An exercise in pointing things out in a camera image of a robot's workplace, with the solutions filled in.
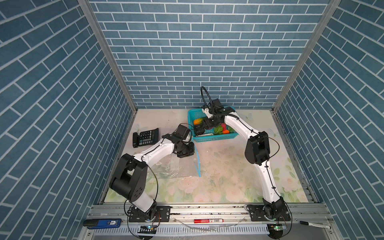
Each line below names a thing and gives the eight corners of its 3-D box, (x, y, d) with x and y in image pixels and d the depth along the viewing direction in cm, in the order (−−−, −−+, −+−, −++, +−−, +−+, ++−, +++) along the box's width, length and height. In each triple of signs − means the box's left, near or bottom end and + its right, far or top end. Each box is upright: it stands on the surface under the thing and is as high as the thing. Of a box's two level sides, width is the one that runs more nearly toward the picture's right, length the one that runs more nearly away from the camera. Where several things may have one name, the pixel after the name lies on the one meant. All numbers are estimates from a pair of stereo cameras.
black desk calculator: (134, 148, 100) (132, 145, 97) (134, 135, 107) (132, 132, 104) (159, 143, 103) (158, 140, 100) (158, 130, 110) (157, 127, 107)
